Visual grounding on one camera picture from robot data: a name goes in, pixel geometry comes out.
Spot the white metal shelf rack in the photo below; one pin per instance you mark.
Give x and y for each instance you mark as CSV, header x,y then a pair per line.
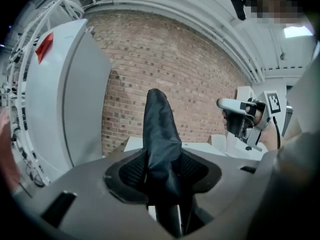
x,y
72,7

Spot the pink cloth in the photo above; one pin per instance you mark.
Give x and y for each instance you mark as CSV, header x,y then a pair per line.
x,y
7,154

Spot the dark cloth item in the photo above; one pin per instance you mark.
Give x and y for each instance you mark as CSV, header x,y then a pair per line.
x,y
160,134

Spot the white refrigerator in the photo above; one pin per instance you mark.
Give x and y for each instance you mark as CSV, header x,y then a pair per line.
x,y
50,96

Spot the black head-worn camera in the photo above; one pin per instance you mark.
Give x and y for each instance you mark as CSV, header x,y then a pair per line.
x,y
237,4

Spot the person's right forearm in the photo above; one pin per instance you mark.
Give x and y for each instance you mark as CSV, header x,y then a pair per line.
x,y
268,139

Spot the person's beige shirt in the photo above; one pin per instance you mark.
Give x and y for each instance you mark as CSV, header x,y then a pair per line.
x,y
307,96

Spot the white bookshelf cabinet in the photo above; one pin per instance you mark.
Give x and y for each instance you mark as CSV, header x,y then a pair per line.
x,y
243,94

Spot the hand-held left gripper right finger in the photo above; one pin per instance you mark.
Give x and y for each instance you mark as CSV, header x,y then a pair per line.
x,y
197,171

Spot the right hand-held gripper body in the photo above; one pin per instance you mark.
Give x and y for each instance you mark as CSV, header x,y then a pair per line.
x,y
273,101

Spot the white armchair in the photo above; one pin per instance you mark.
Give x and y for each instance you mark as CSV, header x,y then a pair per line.
x,y
218,141

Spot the person's head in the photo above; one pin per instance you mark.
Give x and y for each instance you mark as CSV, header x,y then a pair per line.
x,y
275,4

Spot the person's right hand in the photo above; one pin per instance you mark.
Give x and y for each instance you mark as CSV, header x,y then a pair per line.
x,y
257,110

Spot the red diamond ornament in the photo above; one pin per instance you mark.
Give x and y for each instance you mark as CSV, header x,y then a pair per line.
x,y
45,47

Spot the rectangular ceiling light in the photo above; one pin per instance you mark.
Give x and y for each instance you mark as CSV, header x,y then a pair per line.
x,y
297,31

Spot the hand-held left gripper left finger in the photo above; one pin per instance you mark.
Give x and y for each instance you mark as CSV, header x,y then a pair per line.
x,y
130,174

